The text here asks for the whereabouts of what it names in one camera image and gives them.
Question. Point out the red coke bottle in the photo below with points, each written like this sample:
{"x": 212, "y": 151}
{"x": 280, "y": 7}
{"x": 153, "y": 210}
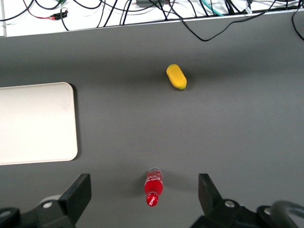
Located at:
{"x": 154, "y": 187}

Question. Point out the grey adapter box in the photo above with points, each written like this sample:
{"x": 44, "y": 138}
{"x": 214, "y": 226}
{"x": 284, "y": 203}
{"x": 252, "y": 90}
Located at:
{"x": 149, "y": 2}

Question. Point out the yellow toy lemon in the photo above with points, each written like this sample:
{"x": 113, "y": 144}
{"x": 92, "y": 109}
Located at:
{"x": 176, "y": 77}

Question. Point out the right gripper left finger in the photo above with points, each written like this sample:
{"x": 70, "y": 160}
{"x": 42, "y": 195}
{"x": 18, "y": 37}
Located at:
{"x": 80, "y": 190}

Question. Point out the beige rectangular tray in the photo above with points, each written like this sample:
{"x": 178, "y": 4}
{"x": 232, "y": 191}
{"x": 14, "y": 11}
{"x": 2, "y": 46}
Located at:
{"x": 35, "y": 123}

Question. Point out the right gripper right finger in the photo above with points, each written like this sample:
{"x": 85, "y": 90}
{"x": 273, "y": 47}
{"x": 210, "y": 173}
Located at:
{"x": 206, "y": 190}

